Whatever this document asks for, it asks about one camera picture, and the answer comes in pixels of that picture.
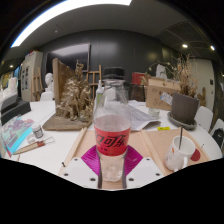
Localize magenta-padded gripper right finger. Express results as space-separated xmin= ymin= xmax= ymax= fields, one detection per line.
xmin=121 ymin=144 xmax=165 ymax=190

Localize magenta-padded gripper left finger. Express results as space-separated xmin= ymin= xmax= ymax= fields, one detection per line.
xmin=62 ymin=144 xmax=103 ymax=190

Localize clear red-labelled drink bottle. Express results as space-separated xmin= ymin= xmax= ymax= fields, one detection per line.
xmin=93 ymin=66 xmax=133 ymax=183

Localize tan table mat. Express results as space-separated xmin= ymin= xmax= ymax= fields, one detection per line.
xmin=58 ymin=127 xmax=212 ymax=190

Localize white ceramic mug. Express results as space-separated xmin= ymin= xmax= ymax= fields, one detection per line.
xmin=164 ymin=134 xmax=197 ymax=172

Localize metal spoon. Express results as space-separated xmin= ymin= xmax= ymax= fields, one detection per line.
xmin=178 ymin=125 xmax=184 ymax=150

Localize grey printed newspaper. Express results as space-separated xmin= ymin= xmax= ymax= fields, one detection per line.
xmin=128 ymin=104 xmax=162 ymax=132

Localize flat round red coaster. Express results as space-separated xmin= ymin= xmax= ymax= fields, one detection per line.
xmin=189 ymin=148 xmax=202 ymax=163

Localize grey plant saucer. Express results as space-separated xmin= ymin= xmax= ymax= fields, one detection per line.
xmin=167 ymin=111 xmax=198 ymax=131

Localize small paint jar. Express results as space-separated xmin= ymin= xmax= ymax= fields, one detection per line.
xmin=31 ymin=123 xmax=45 ymax=139

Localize small white cup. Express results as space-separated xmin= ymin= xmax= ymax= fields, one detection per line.
xmin=147 ymin=107 xmax=161 ymax=119

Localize golden relief sculpture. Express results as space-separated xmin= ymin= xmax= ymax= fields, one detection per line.
xmin=42 ymin=58 xmax=95 ymax=132

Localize dried plant in grey pot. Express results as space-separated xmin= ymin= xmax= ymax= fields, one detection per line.
xmin=168 ymin=53 xmax=200 ymax=125

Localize colourful picture book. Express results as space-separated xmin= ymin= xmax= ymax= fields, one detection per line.
xmin=0 ymin=114 xmax=35 ymax=158

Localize green white squeeze bottle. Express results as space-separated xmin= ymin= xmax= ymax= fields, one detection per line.
xmin=95 ymin=79 xmax=105 ymax=106

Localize brown cardboard box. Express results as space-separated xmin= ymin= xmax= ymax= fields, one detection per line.
xmin=145 ymin=77 xmax=181 ymax=112

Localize black stacked boxes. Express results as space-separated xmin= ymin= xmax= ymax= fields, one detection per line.
xmin=0 ymin=99 xmax=32 ymax=126

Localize red box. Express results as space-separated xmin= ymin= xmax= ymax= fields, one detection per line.
xmin=131 ymin=71 xmax=147 ymax=86

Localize wooden figure sculpture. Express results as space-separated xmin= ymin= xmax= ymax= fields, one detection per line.
xmin=197 ymin=87 xmax=208 ymax=108

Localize white plaster bust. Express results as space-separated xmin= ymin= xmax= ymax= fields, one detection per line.
xmin=44 ymin=72 xmax=55 ymax=94

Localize wooden easel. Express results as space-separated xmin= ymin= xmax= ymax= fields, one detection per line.
xmin=32 ymin=66 xmax=44 ymax=101
xmin=85 ymin=64 xmax=103 ymax=91

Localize white draped plaster statue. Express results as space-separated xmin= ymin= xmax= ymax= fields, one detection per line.
xmin=155 ymin=64 xmax=168 ymax=80

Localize recessed ceiling spotlights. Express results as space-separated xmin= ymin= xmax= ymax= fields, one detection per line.
xmin=181 ymin=43 xmax=216 ymax=52

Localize long ceiling light panel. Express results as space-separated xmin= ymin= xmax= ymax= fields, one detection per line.
xmin=9 ymin=0 xmax=133 ymax=49

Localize wooden handled paint brush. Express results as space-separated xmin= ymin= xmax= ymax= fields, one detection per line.
xmin=13 ymin=136 xmax=56 ymax=155

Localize black wall screen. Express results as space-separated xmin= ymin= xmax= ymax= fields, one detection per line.
xmin=45 ymin=42 xmax=92 ymax=74

